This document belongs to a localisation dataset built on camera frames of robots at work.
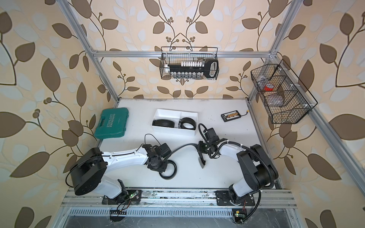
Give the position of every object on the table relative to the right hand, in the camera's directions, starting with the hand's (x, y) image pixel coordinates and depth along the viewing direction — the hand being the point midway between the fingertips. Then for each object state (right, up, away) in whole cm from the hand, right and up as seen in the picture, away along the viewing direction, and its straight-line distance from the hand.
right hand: (198, 148), depth 92 cm
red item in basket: (+39, +37, -11) cm, 55 cm away
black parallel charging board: (+27, +21, +16) cm, 38 cm away
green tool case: (-60, +16, +7) cm, 63 cm away
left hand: (-22, -10, -9) cm, 26 cm away
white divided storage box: (-17, +21, +14) cm, 31 cm away
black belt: (+1, -6, -10) cm, 11 cm away
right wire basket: (+44, +31, -19) cm, 57 cm away
